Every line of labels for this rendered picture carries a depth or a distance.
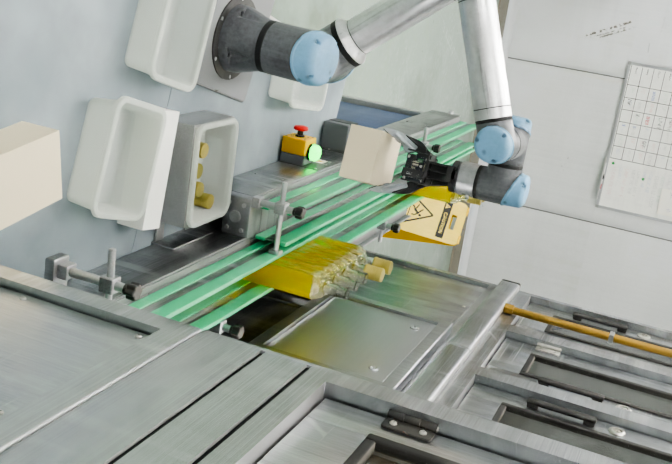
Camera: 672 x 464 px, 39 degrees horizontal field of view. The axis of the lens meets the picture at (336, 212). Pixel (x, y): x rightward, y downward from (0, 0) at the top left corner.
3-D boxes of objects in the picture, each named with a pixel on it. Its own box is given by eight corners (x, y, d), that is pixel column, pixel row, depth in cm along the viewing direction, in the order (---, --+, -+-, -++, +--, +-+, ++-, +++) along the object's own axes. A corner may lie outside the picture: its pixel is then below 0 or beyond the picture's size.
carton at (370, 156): (351, 123, 211) (382, 130, 209) (372, 134, 226) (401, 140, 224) (338, 175, 212) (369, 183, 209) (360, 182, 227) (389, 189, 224)
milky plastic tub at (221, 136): (153, 221, 200) (188, 231, 197) (163, 117, 194) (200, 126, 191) (195, 205, 215) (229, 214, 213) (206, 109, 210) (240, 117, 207)
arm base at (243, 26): (230, -6, 204) (270, 4, 201) (258, 15, 218) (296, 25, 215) (209, 61, 204) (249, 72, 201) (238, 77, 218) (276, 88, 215)
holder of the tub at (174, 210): (149, 243, 202) (181, 252, 199) (162, 117, 194) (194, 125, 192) (191, 227, 217) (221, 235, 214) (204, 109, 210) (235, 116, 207)
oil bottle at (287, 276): (235, 278, 214) (320, 303, 207) (238, 255, 213) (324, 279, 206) (247, 272, 220) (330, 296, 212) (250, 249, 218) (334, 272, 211)
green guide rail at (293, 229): (254, 238, 218) (285, 247, 215) (255, 234, 218) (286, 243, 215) (456, 141, 376) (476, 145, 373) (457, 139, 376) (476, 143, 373)
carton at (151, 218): (116, 223, 188) (142, 230, 186) (137, 104, 185) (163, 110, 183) (134, 221, 194) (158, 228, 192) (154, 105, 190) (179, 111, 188)
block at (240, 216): (218, 232, 216) (245, 240, 214) (223, 193, 213) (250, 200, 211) (226, 229, 219) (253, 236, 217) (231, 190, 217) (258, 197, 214)
